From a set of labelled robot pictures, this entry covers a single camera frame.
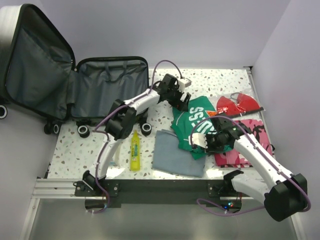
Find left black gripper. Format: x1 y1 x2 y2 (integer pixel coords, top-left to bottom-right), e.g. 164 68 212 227
166 85 191 112

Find green Guess shirt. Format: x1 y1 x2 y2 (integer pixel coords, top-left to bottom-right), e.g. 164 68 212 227
171 96 216 160

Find pink camouflage pants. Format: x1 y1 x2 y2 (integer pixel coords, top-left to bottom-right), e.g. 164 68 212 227
213 119 275 169

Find red item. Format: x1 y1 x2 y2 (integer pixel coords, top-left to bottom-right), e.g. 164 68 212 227
208 88 265 118

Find light blue jeans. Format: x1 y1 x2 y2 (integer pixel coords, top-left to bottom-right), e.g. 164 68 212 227
152 130 206 178

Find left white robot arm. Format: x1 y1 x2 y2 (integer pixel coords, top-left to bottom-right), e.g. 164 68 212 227
74 74 192 196

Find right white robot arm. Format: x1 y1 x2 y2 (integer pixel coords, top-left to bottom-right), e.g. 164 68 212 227
204 115 311 222

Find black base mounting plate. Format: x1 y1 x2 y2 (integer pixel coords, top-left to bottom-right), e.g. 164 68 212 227
73 179 245 213

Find yellow plastic bottle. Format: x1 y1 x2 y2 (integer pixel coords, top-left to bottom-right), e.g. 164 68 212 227
130 130 141 172

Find clear packet of wipes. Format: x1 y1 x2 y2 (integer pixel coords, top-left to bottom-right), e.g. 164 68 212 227
109 146 121 167

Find black open suitcase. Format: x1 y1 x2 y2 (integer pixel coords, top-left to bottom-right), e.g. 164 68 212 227
0 3 150 134

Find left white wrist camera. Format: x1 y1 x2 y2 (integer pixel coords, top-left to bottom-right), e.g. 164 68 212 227
178 77 192 91

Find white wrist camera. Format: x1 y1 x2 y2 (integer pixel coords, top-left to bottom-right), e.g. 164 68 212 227
178 77 192 91
190 133 208 149

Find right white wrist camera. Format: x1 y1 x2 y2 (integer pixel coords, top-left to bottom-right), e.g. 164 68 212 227
190 133 208 149

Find aluminium frame rail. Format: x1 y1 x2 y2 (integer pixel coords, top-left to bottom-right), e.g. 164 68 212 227
19 162 78 240

